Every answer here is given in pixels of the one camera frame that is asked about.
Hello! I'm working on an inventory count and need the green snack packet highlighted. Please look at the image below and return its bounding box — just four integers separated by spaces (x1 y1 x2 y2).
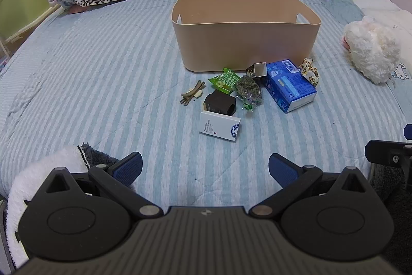
208 68 241 92

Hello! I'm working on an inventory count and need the brown hair clip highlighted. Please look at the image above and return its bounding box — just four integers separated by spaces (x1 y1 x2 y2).
179 81 207 106

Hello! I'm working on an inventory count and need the blue cardboard box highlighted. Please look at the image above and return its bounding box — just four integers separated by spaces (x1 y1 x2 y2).
264 59 318 114

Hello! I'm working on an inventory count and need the small square metallic box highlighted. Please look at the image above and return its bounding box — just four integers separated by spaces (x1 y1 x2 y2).
246 62 268 79

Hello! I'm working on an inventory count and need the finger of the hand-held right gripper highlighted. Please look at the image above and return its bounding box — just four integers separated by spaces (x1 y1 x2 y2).
365 123 412 170

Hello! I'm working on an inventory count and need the beige plastic storage bin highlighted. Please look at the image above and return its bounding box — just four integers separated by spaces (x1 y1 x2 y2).
170 0 321 73

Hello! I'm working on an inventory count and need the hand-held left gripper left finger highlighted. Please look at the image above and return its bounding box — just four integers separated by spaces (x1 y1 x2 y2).
31 152 165 220

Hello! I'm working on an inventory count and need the clear packet of dried herbs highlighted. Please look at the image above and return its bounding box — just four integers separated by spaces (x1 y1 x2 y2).
235 74 263 112

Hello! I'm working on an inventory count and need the white fluffy cloth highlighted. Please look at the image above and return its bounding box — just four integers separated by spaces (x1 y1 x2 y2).
6 143 123 266

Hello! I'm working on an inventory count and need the blue striped bed sheet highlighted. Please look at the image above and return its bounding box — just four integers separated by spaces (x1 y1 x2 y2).
0 0 412 200

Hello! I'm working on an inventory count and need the leopard print scrunchie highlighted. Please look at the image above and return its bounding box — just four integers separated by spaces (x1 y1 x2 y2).
299 57 320 87

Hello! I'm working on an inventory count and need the white plush toy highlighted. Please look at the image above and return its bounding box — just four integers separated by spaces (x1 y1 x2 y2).
341 15 403 85

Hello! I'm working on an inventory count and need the small white box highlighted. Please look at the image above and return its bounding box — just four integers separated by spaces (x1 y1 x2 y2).
199 111 242 143

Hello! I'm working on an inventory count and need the dark brown box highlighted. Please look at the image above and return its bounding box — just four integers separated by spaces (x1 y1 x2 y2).
203 90 237 117

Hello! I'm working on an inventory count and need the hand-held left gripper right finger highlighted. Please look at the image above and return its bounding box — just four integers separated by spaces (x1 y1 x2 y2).
248 153 379 219

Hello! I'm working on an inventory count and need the dark grey fluffy cloth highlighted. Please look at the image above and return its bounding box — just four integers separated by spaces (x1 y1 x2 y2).
368 162 412 273

